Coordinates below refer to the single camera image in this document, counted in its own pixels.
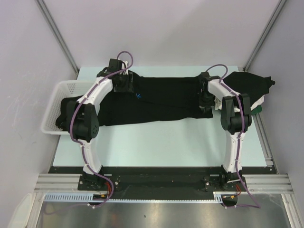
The right aluminium frame post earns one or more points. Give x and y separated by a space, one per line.
264 35

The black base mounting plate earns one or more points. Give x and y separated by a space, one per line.
150 183

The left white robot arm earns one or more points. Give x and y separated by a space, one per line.
82 114

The left aluminium frame post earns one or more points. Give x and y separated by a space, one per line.
57 34

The white plastic laundry basket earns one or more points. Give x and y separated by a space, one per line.
64 89

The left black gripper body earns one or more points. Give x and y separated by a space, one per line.
125 82

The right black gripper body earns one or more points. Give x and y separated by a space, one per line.
206 99

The black t-shirt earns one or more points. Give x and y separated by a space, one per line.
247 83
153 99

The aluminium frame post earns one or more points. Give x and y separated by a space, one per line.
57 34
264 35

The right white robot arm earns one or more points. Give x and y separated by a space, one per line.
235 120

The white folded t-shirt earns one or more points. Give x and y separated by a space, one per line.
218 103

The green folded t-shirt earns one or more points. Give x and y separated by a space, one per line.
256 110

